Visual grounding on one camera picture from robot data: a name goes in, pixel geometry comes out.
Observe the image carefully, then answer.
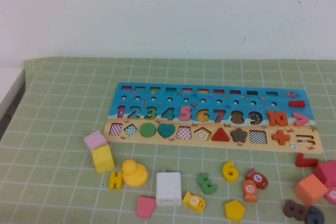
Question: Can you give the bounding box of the yellow number 6 piece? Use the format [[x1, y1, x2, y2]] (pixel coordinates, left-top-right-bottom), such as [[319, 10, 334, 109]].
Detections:
[[223, 161, 239, 184]]

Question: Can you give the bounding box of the pink number 5 piece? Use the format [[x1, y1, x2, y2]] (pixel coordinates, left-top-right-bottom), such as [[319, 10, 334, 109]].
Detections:
[[180, 106, 194, 122]]

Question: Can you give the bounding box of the teal heart piece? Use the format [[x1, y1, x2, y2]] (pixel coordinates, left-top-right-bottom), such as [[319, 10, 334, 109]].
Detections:
[[157, 123, 176, 139]]

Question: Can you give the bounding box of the green circle piece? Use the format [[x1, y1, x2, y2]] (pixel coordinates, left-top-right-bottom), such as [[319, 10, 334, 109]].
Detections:
[[139, 123, 158, 138]]

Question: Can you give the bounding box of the red triangle piece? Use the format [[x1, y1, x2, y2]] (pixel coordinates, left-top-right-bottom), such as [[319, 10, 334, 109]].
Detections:
[[211, 127, 230, 142]]

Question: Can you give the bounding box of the blue wooden number puzzle board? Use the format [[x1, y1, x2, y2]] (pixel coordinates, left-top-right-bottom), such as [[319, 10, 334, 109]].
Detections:
[[103, 82, 324, 154]]

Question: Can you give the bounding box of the brown star piece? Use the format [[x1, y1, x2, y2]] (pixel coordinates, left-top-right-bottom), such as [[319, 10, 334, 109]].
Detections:
[[230, 127, 249, 143]]

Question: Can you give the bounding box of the yellow letter H piece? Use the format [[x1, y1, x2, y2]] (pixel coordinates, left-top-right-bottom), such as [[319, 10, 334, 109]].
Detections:
[[109, 170, 123, 191]]

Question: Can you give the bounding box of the green number 3 piece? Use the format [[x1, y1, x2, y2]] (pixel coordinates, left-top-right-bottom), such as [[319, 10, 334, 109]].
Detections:
[[197, 173, 218, 195]]

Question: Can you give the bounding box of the orange number 10 piece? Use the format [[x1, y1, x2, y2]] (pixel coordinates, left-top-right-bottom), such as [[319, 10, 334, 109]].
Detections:
[[267, 110, 289, 127]]

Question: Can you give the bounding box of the yellow fish piece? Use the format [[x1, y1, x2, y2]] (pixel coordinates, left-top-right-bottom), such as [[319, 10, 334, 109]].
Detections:
[[182, 191, 206, 213]]

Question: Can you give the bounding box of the pink trapezoid piece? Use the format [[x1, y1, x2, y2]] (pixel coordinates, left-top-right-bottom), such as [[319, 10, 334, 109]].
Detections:
[[136, 195, 157, 220]]

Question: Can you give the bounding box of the orange plus piece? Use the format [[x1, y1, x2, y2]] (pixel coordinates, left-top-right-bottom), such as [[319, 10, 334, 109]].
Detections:
[[271, 129, 291, 146]]

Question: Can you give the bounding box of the red fish piece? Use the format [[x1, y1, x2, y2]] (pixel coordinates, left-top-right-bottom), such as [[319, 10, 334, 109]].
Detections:
[[245, 168, 269, 190]]

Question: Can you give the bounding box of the orange fish piece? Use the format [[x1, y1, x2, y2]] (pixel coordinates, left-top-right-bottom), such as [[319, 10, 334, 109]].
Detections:
[[243, 179, 259, 203]]

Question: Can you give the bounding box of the yellow pentagon piece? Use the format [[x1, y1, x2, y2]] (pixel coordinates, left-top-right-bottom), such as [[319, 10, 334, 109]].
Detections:
[[225, 199, 247, 222]]

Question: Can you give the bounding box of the pink greater-than piece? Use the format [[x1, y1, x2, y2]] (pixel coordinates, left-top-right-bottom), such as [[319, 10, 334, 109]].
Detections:
[[292, 112, 309, 127]]

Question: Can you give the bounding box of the red angle sign piece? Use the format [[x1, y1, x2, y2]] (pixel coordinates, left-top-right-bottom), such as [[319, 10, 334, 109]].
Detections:
[[295, 152, 319, 168]]

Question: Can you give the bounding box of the brown number 8 piece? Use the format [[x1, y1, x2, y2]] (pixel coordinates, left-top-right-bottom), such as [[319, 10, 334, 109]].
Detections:
[[282, 199, 308, 221]]

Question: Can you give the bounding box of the dark grey number 9 piece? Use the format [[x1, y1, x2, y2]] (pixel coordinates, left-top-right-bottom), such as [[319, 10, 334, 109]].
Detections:
[[306, 206, 326, 224]]

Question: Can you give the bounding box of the pink round piece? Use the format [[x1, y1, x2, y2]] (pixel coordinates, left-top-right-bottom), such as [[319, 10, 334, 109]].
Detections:
[[323, 186, 336, 206]]

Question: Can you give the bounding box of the yellow rubber duck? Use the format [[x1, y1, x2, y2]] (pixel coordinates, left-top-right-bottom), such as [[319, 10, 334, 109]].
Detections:
[[120, 159, 149, 187]]

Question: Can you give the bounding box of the pink cube block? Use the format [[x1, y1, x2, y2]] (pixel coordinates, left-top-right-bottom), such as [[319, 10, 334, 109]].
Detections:
[[83, 130, 109, 153]]

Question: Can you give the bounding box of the yellow cube block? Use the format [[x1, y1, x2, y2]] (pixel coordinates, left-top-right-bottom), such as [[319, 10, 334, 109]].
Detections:
[[91, 144, 116, 174]]

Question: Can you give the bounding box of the white charger adapter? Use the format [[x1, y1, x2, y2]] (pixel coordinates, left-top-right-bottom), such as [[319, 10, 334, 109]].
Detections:
[[155, 170, 182, 206]]

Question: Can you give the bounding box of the orange cube block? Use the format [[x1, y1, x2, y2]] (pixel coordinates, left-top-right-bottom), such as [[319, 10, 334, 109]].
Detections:
[[293, 174, 329, 208]]

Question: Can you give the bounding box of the magenta block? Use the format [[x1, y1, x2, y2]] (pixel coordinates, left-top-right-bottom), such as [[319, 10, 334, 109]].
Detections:
[[313, 161, 336, 188]]

